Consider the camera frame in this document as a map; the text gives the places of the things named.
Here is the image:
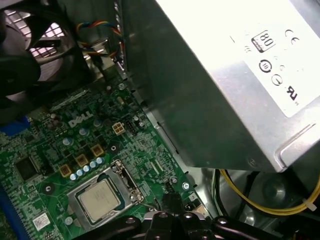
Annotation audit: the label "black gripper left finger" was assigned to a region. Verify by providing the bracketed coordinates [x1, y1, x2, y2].
[104, 192, 181, 240]

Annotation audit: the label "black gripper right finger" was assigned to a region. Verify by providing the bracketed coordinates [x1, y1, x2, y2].
[172, 192, 255, 240]

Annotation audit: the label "CPU with silver top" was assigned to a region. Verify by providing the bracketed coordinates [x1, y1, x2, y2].
[77, 179, 126, 225]

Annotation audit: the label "CPU socket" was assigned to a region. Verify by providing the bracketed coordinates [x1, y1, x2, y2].
[66, 159, 145, 231]

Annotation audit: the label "green motherboard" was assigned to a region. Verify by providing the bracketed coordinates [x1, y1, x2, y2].
[0, 74, 211, 240]

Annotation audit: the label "black PC case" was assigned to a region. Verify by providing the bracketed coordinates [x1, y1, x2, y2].
[0, 0, 320, 240]

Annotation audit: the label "white four-pin power socket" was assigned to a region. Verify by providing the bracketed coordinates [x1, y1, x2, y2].
[111, 121, 126, 136]

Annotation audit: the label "white barcode sticker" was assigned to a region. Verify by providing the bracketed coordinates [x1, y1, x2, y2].
[32, 212, 52, 232]

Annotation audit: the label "grey power supply unit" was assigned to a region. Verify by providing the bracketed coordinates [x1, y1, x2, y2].
[119, 0, 320, 174]

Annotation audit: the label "square black board chip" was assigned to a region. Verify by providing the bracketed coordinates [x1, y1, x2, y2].
[13, 156, 41, 181]

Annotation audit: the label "blue expansion slot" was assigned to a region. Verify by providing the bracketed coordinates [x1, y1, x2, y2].
[0, 184, 35, 240]

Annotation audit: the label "blue board connector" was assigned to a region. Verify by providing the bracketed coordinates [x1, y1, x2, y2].
[0, 115, 33, 138]

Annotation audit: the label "black case fan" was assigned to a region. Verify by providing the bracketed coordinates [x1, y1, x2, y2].
[0, 0, 94, 126]

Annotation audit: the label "black power wire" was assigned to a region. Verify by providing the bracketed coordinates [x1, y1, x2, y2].
[211, 169, 230, 218]

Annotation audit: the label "metal locking lever wire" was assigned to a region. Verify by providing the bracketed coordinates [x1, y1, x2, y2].
[117, 161, 145, 204]

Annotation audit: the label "yellow wire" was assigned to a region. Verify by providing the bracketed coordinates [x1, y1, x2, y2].
[219, 169, 320, 216]

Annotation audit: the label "white cable tie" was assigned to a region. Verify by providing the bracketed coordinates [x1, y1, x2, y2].
[302, 198, 316, 213]

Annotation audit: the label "twisted coloured fan wires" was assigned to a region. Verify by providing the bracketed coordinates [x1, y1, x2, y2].
[75, 20, 126, 62]

